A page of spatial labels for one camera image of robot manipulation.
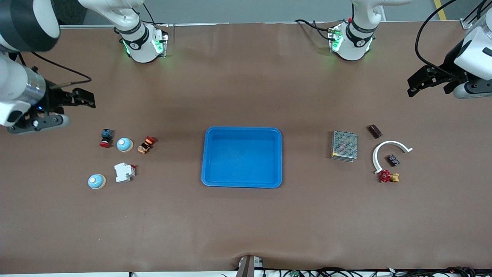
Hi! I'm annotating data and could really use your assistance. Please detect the grey table edge bracket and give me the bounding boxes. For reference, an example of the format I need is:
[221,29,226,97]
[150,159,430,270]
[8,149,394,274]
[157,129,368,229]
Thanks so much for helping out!
[236,255,264,277]

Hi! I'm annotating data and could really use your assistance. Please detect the aluminium table edge rail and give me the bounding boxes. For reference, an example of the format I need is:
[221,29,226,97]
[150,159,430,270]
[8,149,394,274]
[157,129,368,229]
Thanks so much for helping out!
[60,22,354,28]

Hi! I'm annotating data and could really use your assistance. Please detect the black right base cable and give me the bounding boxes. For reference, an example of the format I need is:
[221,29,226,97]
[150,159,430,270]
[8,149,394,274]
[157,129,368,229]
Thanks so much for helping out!
[129,0,170,28]

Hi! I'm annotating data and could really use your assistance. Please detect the aluminium frame corner post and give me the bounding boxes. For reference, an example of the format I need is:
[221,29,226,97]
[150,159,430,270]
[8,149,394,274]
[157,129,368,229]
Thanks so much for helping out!
[460,0,492,29]

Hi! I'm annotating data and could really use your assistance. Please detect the red handle brass valve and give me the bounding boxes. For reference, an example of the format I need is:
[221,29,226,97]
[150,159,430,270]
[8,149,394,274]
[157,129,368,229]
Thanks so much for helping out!
[378,169,400,183]

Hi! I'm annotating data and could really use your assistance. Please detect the white circuit breaker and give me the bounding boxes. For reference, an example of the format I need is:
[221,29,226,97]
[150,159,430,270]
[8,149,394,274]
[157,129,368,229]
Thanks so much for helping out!
[114,162,136,183]

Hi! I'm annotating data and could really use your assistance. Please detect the black table edge cables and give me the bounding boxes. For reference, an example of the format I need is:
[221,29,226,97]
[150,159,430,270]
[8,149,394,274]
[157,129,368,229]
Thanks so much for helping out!
[263,267,492,277]

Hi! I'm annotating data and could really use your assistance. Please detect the white curved plastic arc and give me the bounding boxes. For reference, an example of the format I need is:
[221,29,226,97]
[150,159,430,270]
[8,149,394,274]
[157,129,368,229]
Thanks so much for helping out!
[372,140,414,174]

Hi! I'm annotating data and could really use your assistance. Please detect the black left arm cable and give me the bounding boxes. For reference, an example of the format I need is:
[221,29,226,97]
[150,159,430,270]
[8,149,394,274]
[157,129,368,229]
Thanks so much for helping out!
[415,0,462,73]

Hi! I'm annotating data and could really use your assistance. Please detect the red orange emergency switch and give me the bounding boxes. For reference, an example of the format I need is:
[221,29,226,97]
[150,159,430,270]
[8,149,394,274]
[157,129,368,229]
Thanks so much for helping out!
[138,136,157,154]

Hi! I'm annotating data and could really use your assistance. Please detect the right base connector bracket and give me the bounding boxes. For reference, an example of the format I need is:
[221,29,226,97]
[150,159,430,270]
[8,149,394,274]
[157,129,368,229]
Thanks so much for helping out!
[152,33,168,58]

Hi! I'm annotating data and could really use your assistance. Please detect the black left base cable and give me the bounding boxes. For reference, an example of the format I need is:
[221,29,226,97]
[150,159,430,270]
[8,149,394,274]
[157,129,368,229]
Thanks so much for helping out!
[295,19,335,41]

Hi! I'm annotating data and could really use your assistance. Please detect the metal mesh power supply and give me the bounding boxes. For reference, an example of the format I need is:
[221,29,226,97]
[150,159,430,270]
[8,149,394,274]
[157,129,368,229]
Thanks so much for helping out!
[331,130,358,162]

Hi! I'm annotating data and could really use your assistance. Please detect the black base cable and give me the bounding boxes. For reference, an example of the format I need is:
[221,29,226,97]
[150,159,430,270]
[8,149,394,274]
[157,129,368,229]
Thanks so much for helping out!
[295,19,335,41]
[129,0,170,28]

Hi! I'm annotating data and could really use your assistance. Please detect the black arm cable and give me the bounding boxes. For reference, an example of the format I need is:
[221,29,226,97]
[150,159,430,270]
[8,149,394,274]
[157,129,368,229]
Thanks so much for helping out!
[415,0,462,73]
[15,50,93,89]

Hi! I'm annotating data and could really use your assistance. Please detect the light blue call bell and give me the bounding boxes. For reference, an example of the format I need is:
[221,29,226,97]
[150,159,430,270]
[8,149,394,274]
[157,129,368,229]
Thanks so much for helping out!
[116,137,134,153]
[88,174,106,190]

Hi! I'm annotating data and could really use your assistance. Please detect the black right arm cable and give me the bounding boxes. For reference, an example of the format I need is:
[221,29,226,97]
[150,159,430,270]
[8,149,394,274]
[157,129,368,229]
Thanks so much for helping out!
[15,50,93,89]

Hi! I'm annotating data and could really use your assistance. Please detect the red push button blue body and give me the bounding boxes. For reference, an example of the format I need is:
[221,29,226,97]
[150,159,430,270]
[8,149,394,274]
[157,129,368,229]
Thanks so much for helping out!
[100,128,115,148]

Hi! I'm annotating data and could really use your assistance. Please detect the blue plastic tray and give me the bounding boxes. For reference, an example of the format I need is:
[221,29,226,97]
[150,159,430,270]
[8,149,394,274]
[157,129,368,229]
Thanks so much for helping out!
[201,127,283,189]

